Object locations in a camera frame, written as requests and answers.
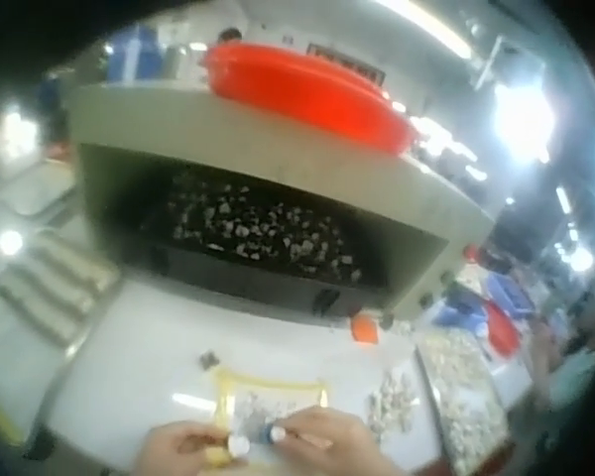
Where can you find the person's left hand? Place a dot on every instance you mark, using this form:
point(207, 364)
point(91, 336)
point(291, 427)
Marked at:
point(173, 451)

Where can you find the person's right hand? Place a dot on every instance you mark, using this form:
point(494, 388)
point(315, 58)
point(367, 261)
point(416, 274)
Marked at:
point(337, 441)

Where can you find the pile of white parts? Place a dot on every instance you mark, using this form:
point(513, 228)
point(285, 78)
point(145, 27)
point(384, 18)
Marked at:
point(392, 401)

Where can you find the yellow framed work tray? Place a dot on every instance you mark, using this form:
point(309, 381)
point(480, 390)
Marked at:
point(273, 389)

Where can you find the small dark grey part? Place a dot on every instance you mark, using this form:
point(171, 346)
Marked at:
point(209, 360)

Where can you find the small orange cap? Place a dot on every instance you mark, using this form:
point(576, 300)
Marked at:
point(365, 329)

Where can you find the metal tray of white parts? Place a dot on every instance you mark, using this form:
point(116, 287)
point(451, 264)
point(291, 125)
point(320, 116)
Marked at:
point(468, 396)

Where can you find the red plastic container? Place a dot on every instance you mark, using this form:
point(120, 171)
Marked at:
point(502, 329)

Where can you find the stack of grey metal trays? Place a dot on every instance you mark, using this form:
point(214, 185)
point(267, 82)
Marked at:
point(49, 287)

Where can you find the group of small white parts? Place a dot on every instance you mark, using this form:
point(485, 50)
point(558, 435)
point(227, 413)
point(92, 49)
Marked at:
point(277, 233)

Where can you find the blue plastic bin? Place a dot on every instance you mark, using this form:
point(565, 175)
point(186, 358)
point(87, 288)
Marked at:
point(506, 292)

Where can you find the beige tunnel oven machine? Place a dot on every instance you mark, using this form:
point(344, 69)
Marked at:
point(258, 149)

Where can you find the red plastic tray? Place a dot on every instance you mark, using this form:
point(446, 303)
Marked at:
point(297, 89)

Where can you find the red and black sign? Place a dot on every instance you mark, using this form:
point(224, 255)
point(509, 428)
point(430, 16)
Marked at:
point(347, 62)

